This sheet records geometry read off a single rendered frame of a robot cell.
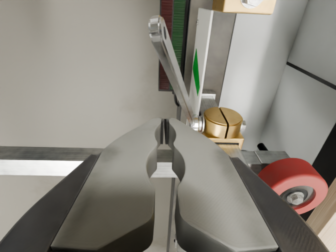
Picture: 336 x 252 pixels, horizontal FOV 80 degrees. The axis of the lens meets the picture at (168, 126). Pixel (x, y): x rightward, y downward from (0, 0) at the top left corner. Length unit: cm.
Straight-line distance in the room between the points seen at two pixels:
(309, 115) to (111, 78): 95
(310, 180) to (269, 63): 30
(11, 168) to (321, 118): 50
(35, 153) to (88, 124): 101
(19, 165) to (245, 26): 46
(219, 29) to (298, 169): 25
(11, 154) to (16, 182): 156
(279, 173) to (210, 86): 20
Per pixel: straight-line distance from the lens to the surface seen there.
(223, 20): 39
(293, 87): 51
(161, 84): 40
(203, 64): 29
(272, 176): 30
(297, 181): 29
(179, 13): 37
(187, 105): 18
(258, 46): 50
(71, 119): 136
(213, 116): 26
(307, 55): 49
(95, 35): 113
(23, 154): 35
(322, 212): 41
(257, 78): 53
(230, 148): 26
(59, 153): 33
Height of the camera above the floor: 107
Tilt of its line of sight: 58 degrees down
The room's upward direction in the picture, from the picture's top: 178 degrees clockwise
